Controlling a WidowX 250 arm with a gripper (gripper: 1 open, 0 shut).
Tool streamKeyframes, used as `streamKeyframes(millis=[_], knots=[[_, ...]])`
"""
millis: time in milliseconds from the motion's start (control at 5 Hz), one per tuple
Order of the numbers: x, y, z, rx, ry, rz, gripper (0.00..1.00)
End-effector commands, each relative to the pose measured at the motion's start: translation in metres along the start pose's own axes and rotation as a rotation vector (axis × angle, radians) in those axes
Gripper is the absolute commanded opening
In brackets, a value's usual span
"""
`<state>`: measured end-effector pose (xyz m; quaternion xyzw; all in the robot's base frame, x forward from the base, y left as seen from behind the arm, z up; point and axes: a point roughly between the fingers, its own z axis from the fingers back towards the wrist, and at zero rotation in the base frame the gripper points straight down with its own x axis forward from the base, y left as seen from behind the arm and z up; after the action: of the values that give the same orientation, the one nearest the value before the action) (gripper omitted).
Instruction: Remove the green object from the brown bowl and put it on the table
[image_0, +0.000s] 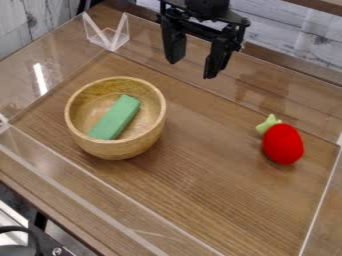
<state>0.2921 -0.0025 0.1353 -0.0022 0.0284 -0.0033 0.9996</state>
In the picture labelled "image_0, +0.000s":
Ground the clear acrylic corner bracket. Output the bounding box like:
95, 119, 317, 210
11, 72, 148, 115
82, 13, 130, 52

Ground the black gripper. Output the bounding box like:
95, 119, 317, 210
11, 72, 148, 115
159, 0, 250, 79

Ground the red plush strawberry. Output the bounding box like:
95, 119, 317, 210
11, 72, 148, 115
255, 114, 305, 165

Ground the light wooden bowl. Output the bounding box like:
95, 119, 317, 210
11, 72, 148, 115
64, 76, 167, 160

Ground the clear acrylic tray wall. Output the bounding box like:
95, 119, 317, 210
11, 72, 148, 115
0, 120, 225, 256

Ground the green rectangular block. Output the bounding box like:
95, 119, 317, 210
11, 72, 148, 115
87, 95, 140, 140

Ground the black cable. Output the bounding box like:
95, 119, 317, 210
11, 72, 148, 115
0, 225, 42, 256

